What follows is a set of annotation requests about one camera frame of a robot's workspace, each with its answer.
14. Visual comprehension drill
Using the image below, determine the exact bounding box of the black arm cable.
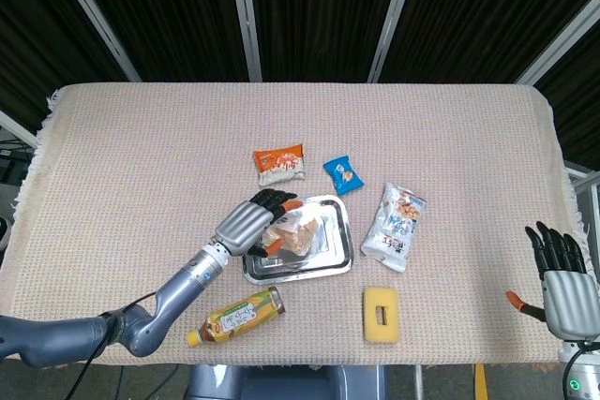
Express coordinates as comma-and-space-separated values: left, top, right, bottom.
69, 291, 158, 400

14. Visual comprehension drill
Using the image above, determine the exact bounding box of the orange and white snack packet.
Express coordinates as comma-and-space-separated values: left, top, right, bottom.
252, 142, 309, 186

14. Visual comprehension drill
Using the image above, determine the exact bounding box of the yellow sponge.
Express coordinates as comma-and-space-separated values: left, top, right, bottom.
363, 286, 400, 344

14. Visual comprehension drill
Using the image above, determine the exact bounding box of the beige woven tablecloth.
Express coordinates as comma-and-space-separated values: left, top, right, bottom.
0, 82, 600, 368

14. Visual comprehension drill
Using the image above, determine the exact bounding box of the grey metal frame post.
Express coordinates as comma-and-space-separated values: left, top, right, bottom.
515, 0, 600, 87
0, 109, 39, 149
227, 0, 263, 82
45, 0, 143, 83
367, 0, 423, 83

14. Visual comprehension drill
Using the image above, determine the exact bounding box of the blue snack packet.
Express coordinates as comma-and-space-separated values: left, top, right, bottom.
322, 155, 366, 197

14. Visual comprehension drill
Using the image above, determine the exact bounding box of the grey-blue robot torso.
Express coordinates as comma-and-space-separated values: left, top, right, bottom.
187, 364, 388, 400

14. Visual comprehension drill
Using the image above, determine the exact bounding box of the white snack bag blue print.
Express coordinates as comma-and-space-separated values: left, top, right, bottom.
360, 182, 428, 274

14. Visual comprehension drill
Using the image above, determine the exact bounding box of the bread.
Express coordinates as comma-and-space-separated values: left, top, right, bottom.
262, 211, 327, 255

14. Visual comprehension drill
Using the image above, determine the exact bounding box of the silver metal tray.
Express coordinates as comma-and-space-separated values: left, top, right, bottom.
242, 194, 355, 287

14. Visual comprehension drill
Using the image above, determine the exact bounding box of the yellow corn tea bottle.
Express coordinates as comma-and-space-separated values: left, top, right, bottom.
187, 286, 286, 348

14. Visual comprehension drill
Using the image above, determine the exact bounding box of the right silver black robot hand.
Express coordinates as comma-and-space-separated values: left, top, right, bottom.
505, 220, 600, 341

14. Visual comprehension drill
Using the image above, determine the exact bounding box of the black pleated curtain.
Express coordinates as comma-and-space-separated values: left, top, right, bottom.
0, 0, 600, 171

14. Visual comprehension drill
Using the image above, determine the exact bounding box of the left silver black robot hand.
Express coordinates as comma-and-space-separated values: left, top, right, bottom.
214, 187, 304, 259

